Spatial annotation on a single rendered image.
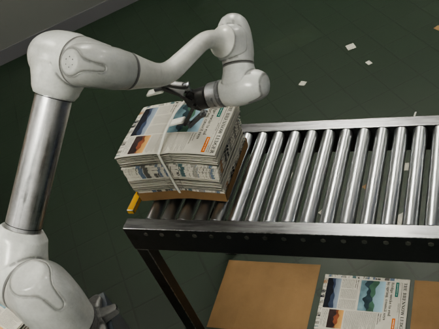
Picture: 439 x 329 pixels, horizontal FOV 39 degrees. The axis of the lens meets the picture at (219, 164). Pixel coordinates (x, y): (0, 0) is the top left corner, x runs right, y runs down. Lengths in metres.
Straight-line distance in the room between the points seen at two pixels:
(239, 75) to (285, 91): 2.02
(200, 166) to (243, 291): 1.00
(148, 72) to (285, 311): 1.50
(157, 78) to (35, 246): 0.56
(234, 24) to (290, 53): 2.31
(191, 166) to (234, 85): 0.34
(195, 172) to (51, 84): 0.67
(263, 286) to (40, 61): 1.66
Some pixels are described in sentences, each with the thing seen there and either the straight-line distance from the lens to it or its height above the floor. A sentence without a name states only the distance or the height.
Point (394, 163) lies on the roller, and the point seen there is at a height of 0.80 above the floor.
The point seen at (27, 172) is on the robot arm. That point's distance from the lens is 1.74.
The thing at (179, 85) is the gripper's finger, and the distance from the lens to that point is 2.07.
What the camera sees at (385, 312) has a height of 0.01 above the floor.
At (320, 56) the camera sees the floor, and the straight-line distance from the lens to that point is 4.19.
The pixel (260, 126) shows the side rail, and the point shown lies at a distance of 2.46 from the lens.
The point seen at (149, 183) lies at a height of 0.90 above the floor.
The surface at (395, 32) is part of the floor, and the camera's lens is 4.25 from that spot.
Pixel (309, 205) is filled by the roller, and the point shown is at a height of 0.80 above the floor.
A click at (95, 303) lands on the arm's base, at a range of 1.83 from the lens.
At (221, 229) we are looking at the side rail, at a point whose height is 0.80.
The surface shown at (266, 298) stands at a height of 0.00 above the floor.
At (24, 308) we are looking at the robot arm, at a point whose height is 1.23.
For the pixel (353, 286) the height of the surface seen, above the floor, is 0.01.
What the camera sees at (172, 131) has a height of 1.04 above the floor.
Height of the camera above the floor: 2.31
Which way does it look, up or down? 40 degrees down
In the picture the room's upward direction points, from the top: 23 degrees counter-clockwise
